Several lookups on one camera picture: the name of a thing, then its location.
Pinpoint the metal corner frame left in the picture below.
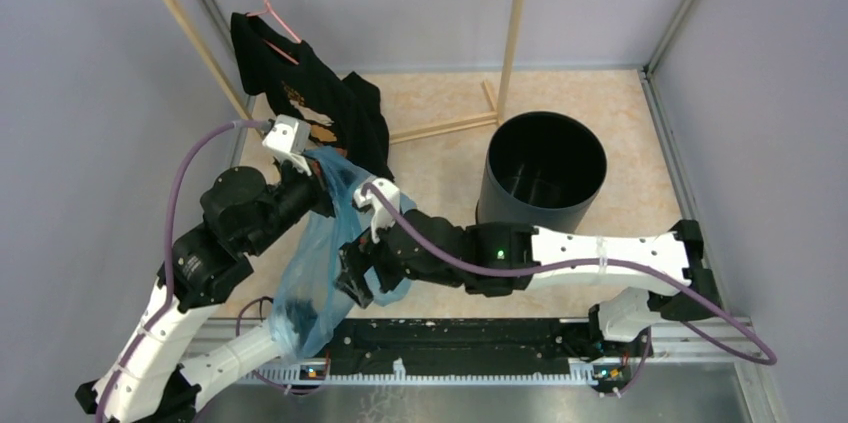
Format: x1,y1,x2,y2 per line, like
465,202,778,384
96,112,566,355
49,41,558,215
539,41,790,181
177,0,260,319

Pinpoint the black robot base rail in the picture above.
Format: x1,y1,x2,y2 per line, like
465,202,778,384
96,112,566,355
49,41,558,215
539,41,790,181
165,315,757,388

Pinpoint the wooden clothes rack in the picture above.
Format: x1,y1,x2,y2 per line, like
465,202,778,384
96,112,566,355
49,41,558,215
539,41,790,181
162,0,525,144

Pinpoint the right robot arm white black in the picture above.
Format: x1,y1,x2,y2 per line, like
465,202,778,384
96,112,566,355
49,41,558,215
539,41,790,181
335,210,720,355

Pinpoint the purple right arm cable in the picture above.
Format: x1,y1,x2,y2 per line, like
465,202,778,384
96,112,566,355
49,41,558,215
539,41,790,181
360,182,778,367

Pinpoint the metal corner frame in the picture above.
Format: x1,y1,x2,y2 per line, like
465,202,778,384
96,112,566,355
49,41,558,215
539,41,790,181
637,0,737,236
177,0,260,319

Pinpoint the black printed t-shirt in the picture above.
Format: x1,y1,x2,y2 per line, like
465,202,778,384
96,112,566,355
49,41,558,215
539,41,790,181
230,13,394,180

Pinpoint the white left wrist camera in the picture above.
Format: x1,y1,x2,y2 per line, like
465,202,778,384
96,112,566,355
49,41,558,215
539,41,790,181
262,115,312,176

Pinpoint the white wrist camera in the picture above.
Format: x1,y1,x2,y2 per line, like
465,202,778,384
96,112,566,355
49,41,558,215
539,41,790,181
262,115,312,176
353,178,401,243

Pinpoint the blue plastic trash bag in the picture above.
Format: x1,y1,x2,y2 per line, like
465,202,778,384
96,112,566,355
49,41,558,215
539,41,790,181
268,148,375,362

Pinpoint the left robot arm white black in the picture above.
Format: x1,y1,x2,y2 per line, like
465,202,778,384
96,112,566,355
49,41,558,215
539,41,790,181
75,158,333,422

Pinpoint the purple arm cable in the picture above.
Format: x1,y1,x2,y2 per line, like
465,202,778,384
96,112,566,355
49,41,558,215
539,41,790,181
95,119,274,423
360,182,778,367

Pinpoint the pink clothes hanger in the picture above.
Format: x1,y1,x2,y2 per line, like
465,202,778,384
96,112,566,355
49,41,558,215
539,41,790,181
243,0,304,66

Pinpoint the black round trash bin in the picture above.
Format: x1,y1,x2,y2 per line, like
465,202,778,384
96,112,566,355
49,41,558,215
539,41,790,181
475,111,608,233

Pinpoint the metal corner frame right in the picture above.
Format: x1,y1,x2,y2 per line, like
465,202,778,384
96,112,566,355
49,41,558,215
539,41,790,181
637,0,737,236

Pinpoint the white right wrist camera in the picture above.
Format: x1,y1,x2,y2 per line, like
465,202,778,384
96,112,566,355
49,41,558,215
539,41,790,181
353,178,401,243

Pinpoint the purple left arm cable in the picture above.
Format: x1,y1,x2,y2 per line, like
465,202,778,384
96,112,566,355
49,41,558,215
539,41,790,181
95,119,274,423

